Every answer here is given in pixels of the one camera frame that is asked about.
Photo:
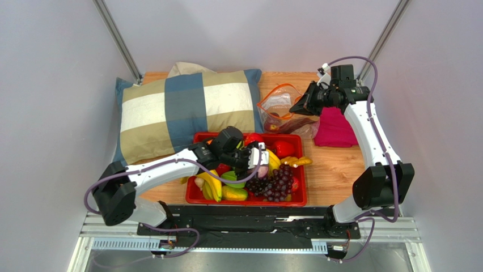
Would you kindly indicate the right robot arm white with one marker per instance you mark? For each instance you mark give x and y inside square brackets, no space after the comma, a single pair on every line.
[386,179]

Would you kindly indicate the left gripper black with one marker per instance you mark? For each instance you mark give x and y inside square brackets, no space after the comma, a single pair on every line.
[247,151]

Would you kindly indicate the red plastic basket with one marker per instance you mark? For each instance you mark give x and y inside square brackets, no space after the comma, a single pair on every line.
[299,197]

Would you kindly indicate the clear zip bag orange zipper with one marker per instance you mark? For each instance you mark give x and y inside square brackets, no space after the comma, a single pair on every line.
[275,107]

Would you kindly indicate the garlic bulb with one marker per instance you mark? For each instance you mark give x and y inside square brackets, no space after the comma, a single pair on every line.
[199,182]

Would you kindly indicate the green starfruit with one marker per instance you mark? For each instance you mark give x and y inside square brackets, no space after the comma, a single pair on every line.
[233,180]

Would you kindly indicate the dark red apple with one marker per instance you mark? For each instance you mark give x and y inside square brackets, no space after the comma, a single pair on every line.
[271,127]

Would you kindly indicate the yellow banana bunch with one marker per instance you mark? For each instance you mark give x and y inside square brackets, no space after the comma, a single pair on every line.
[212,190]

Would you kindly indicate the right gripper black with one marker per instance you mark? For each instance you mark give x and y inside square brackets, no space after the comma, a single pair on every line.
[312,98]

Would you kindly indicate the dark purple grape bunch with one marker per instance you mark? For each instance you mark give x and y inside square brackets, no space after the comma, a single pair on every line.
[277,188]

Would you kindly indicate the blue beige checked pillow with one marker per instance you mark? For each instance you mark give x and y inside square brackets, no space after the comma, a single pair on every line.
[161,118]

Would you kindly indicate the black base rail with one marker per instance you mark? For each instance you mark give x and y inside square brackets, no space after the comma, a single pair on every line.
[257,227]

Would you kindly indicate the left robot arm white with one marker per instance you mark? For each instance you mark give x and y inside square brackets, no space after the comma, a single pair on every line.
[116,195]

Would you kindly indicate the papaya half slice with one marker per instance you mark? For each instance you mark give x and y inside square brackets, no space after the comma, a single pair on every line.
[292,126]

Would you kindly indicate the red bell pepper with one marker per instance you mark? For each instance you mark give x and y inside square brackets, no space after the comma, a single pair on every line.
[282,149]

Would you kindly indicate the purple onion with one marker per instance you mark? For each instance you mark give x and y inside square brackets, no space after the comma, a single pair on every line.
[262,171]

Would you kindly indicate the yellow banana pair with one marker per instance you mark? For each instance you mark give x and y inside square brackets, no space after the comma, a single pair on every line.
[274,162]

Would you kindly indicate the magenta folded cloth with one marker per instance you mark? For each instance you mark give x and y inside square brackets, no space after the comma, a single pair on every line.
[334,130]

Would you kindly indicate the yellow green mango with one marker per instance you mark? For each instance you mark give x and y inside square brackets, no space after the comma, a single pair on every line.
[234,194]

